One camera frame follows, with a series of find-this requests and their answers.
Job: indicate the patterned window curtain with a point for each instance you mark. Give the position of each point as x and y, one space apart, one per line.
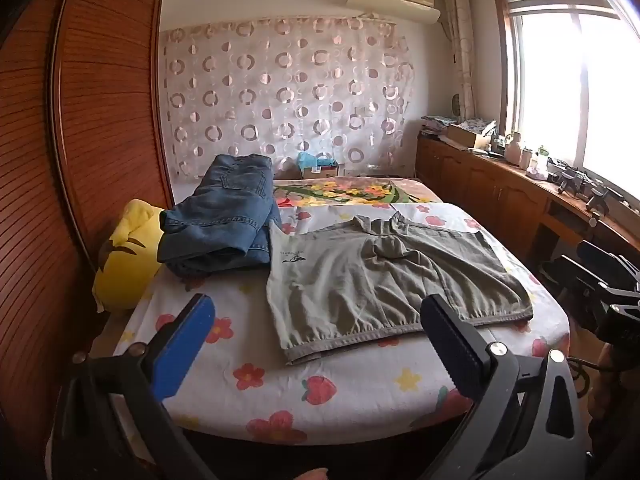
462 50

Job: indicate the brown slatted wooden wardrobe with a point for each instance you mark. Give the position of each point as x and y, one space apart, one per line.
100 110

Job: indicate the folded blue jeans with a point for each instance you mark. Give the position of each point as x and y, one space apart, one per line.
220 210

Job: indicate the wooden framed window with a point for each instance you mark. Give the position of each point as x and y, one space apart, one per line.
550 85

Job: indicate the white strawberry print bed sheet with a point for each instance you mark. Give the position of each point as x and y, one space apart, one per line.
280 400

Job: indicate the open cardboard box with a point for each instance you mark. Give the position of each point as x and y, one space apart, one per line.
465 137

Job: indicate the grey oval fan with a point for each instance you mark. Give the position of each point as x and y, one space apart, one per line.
456 105

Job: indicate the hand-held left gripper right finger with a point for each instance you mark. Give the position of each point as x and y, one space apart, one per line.
447 340

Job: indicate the white jar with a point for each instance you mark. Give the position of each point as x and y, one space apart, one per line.
526 159

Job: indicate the wooden cabinet counter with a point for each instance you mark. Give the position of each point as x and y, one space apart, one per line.
480 185

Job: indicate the person's right hand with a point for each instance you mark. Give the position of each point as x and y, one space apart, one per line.
606 360

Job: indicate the circle-patterned wall curtain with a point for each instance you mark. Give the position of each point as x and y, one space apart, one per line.
280 90

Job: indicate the green capped bottle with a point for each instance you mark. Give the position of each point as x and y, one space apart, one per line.
542 157

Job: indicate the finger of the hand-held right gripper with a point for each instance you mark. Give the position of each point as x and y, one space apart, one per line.
575 272
612 257

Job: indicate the stack of folded cloths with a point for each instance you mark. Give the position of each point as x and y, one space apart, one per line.
437 124

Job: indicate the yellow plush toy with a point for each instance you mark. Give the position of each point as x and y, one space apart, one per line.
125 270

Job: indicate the grey-green pants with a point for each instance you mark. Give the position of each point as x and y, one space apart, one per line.
375 290

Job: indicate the floral peach blanket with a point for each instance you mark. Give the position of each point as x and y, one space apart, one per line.
350 192

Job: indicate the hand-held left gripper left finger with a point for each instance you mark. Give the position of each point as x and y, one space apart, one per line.
184 342

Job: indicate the patterned cloth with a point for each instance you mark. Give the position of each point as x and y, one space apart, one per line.
477 125

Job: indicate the lavender packet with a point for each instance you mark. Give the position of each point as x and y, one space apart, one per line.
537 172

